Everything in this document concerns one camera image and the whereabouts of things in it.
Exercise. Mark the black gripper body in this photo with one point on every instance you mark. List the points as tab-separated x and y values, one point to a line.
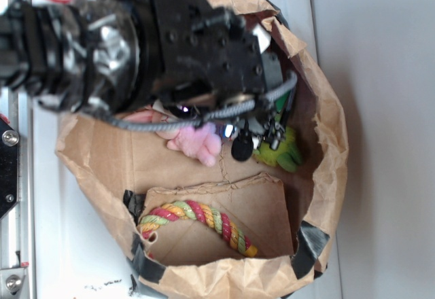
206	55

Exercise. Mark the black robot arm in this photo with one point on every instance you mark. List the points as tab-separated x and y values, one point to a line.
114	56

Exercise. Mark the green rectangular block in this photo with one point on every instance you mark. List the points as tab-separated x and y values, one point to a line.
284	107

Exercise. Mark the pink plush bunny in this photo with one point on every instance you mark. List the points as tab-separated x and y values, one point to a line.
202	144

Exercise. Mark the green plush frog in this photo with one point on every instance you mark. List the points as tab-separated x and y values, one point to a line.
287	155

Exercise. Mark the brown paper bag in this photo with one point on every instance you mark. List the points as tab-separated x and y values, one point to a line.
290	217

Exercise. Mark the multicolour twisted rope toy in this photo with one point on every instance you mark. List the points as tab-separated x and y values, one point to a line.
192	210

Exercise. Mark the black metal bracket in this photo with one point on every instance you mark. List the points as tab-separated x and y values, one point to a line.
9	166

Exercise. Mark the aluminium frame rail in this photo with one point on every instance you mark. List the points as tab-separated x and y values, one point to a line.
17	227

